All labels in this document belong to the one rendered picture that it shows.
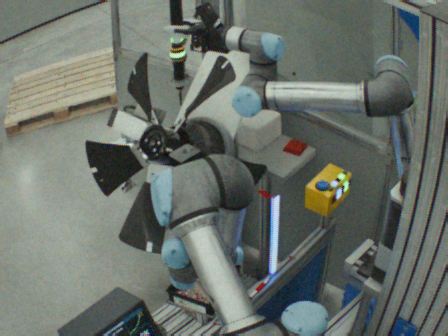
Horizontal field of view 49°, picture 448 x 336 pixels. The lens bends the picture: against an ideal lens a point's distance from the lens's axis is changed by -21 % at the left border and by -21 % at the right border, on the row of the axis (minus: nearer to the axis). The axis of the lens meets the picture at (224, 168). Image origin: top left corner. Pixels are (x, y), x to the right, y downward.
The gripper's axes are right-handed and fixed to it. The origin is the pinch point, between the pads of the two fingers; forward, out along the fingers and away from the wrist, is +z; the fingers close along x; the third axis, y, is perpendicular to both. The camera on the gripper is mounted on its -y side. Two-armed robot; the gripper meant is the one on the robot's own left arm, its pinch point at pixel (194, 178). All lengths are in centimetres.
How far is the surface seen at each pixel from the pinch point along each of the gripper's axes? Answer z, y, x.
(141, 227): -2.4, 20.8, 16.4
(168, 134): 13.5, 8.3, -7.7
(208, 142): 22.5, -1.9, 2.8
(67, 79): 277, 163, 87
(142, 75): 35.6, 19.3, -19.9
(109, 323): -68, 14, -9
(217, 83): 18.8, -8.9, -21.2
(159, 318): 28, 42, 106
